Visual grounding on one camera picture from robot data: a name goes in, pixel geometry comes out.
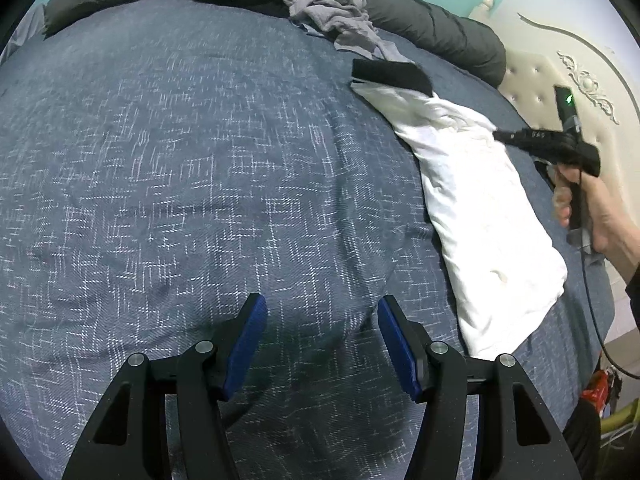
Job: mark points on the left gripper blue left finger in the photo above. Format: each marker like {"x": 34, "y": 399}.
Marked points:
{"x": 125, "y": 437}

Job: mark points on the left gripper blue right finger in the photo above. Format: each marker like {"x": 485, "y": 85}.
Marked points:
{"x": 517, "y": 437}

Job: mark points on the white polo shirt black trim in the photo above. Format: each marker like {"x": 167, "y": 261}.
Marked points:
{"x": 504, "y": 271}

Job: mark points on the person's right hand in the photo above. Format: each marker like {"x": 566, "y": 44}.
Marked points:
{"x": 614, "y": 234}

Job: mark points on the clutter on floor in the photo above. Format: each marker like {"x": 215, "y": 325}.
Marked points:
{"x": 617, "y": 425}

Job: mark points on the cream tufted headboard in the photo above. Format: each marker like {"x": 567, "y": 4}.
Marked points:
{"x": 540, "y": 56}

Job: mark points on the person's right dark sleeve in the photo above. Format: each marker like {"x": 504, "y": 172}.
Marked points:
{"x": 633, "y": 293}

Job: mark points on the dark grey rolled duvet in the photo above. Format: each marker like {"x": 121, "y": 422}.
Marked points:
{"x": 468, "y": 44}

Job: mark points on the blue patterned bed sheet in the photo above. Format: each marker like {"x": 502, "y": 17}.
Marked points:
{"x": 160, "y": 161}

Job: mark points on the light grey blanket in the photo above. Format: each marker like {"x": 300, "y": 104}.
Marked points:
{"x": 31, "y": 25}

